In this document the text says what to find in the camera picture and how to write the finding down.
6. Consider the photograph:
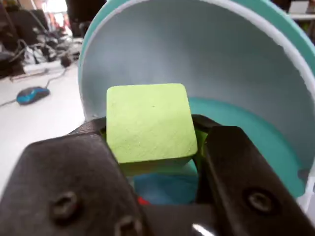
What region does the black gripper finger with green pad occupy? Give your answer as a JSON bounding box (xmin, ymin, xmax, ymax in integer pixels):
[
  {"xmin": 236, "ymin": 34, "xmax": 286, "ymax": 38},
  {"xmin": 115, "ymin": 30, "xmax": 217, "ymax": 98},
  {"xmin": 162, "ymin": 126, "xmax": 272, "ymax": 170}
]
[
  {"xmin": 0, "ymin": 117, "xmax": 151, "ymax": 236},
  {"xmin": 191, "ymin": 114, "xmax": 315, "ymax": 236}
]

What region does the teal animal-shaped bin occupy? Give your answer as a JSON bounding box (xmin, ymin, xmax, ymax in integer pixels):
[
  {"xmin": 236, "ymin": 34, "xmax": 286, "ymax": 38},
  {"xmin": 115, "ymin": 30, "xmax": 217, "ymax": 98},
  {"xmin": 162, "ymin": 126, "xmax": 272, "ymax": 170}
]
[{"xmin": 77, "ymin": 0, "xmax": 315, "ymax": 205}]

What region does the blue plastic piece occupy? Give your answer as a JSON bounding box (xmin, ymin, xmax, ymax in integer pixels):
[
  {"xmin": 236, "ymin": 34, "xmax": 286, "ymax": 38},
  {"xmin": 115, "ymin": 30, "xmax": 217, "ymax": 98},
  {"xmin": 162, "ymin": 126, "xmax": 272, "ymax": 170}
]
[{"xmin": 133, "ymin": 172, "xmax": 199, "ymax": 205}]

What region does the red lego block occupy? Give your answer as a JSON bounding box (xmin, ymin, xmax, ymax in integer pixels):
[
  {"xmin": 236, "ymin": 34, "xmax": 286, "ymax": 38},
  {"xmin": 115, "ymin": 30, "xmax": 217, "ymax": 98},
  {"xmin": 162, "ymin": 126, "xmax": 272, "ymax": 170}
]
[{"xmin": 136, "ymin": 195, "xmax": 151, "ymax": 206}]

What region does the tangled cables pile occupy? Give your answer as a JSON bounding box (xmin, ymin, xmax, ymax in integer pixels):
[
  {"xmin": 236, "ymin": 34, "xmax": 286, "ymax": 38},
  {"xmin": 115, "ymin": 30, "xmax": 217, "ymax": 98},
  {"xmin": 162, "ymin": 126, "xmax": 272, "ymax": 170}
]
[{"xmin": 0, "ymin": 36, "xmax": 82, "ymax": 74}]

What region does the mouse cable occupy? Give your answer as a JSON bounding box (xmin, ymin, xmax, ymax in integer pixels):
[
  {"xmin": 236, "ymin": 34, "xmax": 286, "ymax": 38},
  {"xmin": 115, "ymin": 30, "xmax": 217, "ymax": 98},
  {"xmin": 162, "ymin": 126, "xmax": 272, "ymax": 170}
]
[{"xmin": 45, "ymin": 66, "xmax": 69, "ymax": 89}]

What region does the blue computer mouse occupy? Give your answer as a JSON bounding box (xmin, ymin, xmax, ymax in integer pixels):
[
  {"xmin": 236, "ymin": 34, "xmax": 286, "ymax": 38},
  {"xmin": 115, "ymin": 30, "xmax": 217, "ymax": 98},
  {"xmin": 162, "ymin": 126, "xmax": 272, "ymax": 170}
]
[{"xmin": 16, "ymin": 86, "xmax": 51, "ymax": 106}]

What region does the small black round object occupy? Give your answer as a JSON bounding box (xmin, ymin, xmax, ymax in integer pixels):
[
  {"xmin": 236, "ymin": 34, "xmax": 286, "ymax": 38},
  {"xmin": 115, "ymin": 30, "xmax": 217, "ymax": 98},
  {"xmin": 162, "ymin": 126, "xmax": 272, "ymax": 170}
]
[{"xmin": 60, "ymin": 55, "xmax": 72, "ymax": 68}]

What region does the black monitor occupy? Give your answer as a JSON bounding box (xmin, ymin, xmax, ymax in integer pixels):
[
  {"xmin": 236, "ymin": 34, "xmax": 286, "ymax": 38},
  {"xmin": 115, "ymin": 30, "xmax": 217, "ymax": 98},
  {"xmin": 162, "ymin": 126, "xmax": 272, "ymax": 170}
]
[{"xmin": 65, "ymin": 0, "xmax": 108, "ymax": 37}]

